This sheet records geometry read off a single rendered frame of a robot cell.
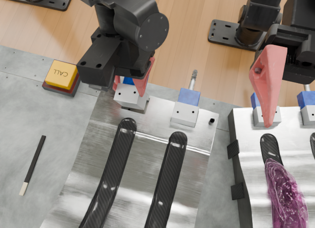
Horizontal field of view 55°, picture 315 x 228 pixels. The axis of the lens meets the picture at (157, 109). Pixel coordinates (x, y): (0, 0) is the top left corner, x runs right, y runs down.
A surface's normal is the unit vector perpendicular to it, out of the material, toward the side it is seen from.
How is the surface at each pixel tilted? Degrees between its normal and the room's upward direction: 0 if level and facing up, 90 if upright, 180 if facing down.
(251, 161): 19
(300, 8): 2
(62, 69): 0
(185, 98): 0
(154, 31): 71
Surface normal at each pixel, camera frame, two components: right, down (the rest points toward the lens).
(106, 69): 0.95, 0.18
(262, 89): 0.08, -0.64
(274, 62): -0.10, 0.03
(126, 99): -0.22, -0.23
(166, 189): -0.02, -0.33
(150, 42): 0.64, 0.53
